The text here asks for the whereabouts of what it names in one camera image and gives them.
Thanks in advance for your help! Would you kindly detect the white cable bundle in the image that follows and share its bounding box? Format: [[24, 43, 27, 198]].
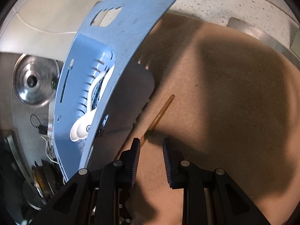
[[42, 135, 66, 167]]

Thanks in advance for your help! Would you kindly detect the white cutting board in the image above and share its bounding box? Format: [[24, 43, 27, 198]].
[[0, 0, 122, 60]]

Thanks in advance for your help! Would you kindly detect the peach table mat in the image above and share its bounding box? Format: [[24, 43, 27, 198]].
[[90, 13, 300, 225]]

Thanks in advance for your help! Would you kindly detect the black power adapter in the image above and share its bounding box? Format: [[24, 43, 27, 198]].
[[30, 114, 48, 135]]

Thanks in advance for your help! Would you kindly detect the blue plastic basket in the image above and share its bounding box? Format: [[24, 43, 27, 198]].
[[53, 0, 179, 181]]

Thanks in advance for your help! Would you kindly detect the steel pot lid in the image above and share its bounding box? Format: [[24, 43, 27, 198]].
[[13, 53, 59, 108]]

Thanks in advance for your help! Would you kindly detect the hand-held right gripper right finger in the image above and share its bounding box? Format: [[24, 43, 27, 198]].
[[162, 138, 271, 225]]

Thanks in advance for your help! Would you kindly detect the red and wooden chopstick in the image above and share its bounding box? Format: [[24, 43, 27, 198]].
[[140, 95, 175, 146]]

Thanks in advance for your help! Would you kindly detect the green lid holder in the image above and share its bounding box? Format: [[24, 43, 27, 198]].
[[50, 76, 59, 91]]

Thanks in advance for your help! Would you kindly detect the black gas stove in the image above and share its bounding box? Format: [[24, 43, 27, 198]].
[[0, 131, 65, 225]]

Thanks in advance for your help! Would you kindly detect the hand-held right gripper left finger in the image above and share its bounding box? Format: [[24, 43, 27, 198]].
[[29, 138, 141, 225]]

